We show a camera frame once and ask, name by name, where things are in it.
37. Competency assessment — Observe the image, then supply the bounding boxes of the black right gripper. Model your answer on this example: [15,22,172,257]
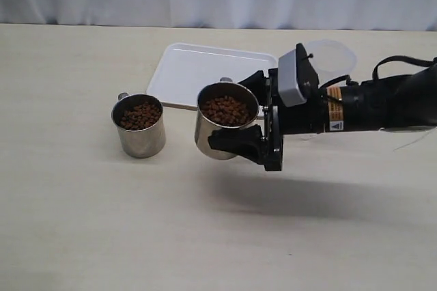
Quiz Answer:
[208,68,324,171]

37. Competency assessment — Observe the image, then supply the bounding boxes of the steel mug with handle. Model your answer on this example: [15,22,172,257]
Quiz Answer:
[195,81,259,161]

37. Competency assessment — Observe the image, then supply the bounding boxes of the steel mug with pellets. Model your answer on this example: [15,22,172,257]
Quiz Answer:
[111,92,166,158]

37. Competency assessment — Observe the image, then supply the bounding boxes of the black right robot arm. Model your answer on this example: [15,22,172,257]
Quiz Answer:
[208,66,436,171]

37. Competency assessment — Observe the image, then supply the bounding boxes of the clear plastic container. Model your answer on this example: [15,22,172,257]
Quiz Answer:
[304,39,357,85]

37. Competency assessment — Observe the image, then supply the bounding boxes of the white plastic tray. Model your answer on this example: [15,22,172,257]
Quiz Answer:
[145,42,278,111]

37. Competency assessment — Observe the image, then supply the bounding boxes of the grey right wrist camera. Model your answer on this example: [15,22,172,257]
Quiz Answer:
[277,43,319,107]

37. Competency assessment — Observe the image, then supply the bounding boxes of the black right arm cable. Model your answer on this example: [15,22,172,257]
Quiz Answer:
[371,55,437,82]

